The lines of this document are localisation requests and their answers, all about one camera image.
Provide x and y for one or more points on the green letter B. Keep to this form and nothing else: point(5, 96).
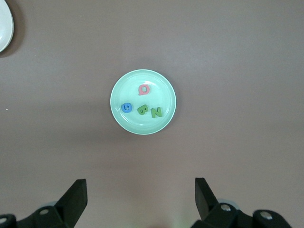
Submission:
point(143, 110)

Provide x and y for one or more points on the light green plate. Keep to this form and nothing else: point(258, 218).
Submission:
point(142, 123)

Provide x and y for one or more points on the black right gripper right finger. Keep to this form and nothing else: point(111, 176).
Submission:
point(206, 204)

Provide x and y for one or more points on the blue letter G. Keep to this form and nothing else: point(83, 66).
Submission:
point(126, 107)

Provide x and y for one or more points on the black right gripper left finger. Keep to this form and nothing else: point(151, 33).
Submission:
point(71, 204)

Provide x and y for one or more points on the brown table cloth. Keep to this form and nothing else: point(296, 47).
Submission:
point(213, 59)

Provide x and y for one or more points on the green letter N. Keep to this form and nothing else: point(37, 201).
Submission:
point(156, 112)

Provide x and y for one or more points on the beige plate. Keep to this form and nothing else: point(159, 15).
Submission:
point(4, 23)

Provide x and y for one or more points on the red letter Q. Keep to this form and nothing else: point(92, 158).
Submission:
point(143, 89)

